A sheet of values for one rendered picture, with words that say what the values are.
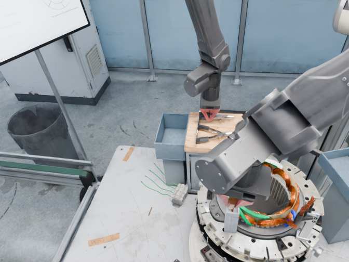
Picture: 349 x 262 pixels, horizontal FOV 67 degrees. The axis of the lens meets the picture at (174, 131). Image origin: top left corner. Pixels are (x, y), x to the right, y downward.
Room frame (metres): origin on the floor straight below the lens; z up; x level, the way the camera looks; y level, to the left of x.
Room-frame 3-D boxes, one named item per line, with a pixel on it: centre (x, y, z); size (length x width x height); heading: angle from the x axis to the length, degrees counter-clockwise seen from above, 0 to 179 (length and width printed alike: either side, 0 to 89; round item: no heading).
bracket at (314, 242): (0.25, -0.29, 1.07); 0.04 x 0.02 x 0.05; 124
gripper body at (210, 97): (0.72, -0.13, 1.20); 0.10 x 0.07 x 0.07; 168
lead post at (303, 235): (0.26, -0.27, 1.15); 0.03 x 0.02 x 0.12; 68
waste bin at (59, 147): (1.52, 1.00, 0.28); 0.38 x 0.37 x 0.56; 165
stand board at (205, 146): (0.68, -0.15, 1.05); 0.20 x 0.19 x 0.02; 78
